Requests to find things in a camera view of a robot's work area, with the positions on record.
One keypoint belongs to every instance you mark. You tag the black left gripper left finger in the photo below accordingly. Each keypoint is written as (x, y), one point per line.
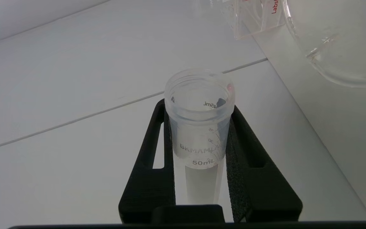
(151, 184)

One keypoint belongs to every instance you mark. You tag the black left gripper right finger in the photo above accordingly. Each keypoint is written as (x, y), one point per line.
(256, 184)

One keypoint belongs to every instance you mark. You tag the clear conical 50mL test tube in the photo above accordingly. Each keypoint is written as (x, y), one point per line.
(199, 133)

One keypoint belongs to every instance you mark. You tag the clear acrylic test tube rack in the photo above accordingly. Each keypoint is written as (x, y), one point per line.
(253, 19)

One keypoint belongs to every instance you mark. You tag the clear glass beaker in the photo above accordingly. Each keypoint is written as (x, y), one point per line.
(338, 35)

